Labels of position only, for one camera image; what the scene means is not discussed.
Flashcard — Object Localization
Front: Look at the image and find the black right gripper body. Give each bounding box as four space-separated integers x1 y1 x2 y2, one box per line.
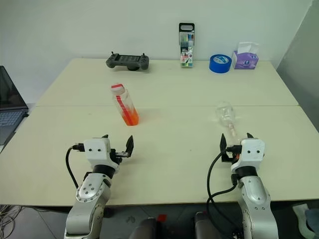
222 144 242 163

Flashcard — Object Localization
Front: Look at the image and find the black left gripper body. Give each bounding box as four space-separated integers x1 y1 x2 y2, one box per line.
109 148 132 165

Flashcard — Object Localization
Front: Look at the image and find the clear wine glass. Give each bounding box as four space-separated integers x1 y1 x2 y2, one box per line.
214 101 241 145

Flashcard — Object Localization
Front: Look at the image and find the bottle with orange liquid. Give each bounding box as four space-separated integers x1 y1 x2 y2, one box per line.
110 83 140 127

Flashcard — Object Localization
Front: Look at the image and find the dark rounded shape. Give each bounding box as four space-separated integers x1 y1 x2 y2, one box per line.
129 217 160 239
194 211 220 239

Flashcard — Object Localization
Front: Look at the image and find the purple tissue box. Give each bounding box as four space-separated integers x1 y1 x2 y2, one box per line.
231 41 260 70

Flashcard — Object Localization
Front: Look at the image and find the blue tape roll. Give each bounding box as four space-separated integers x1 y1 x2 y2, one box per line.
209 53 231 74

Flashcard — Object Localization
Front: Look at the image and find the grey partition panel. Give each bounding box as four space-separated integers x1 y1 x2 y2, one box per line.
276 2 319 125

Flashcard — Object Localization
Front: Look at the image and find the marker pen pack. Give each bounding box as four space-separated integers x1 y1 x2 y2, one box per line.
178 22 195 68

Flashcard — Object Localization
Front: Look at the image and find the grey laptop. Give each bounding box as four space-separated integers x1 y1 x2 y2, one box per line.
0 66 29 146

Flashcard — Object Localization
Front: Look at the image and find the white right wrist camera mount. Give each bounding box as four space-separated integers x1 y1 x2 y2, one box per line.
230 138 266 173

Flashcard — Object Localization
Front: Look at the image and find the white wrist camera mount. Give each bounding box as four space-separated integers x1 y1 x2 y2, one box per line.
83 137 121 172
230 138 266 173

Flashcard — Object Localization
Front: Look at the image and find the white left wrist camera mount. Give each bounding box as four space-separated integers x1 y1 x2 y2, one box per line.
83 137 121 172

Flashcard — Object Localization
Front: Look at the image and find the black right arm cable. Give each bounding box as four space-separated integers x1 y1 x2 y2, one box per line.
206 145 244 236

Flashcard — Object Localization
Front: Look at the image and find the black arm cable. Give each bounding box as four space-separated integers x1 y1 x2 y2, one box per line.
206 145 244 236
65 142 85 190

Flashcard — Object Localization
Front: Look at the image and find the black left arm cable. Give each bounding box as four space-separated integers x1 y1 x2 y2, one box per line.
65 142 85 190

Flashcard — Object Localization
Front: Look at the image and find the tangle of white cables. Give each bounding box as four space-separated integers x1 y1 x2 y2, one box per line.
0 204 24 239

